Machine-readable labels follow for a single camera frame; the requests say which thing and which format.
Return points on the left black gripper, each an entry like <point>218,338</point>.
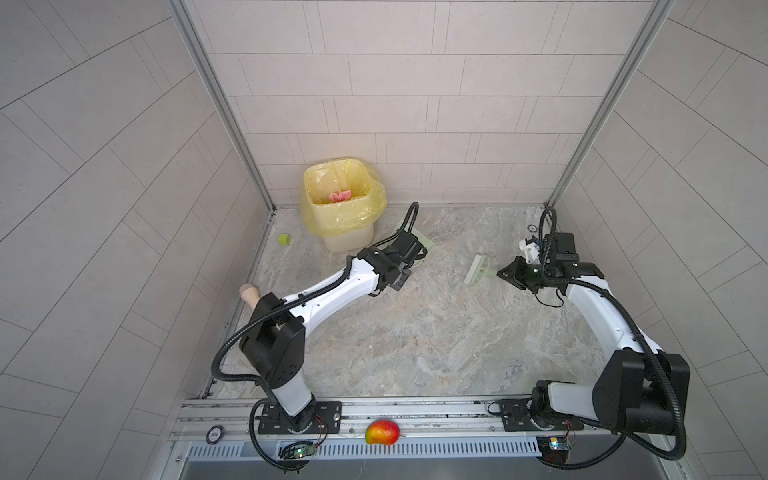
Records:
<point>403,274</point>

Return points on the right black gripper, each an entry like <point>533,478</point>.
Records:
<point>515,268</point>

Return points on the green hand brush white bristles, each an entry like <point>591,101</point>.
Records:
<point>481,268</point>

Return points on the beige bin yellow bag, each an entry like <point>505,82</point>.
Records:
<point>348,225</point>

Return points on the green dustpan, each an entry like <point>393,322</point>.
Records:
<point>427,243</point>

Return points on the pink paper scrap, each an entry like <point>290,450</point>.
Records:
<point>340,196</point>

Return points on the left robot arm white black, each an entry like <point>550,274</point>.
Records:
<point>269,351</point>

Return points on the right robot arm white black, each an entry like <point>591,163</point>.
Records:
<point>641,393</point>

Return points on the beige rolling pin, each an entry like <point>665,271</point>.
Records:
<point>250,295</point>

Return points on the red yellow mango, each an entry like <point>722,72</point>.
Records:
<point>382,432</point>

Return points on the right circuit board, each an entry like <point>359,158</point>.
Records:
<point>554,450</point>

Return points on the circuit board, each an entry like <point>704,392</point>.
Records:
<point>297,451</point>
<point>554,450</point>

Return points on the left circuit board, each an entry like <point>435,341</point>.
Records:
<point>297,451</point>

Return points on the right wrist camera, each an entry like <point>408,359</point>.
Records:
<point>530,248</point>

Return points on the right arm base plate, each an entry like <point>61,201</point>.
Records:
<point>518,415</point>

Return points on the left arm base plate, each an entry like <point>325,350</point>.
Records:
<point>318,417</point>

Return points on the aluminium front rail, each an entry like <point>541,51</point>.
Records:
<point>431,428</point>

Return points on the poker chip on rail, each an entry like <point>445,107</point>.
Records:
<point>214,435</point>

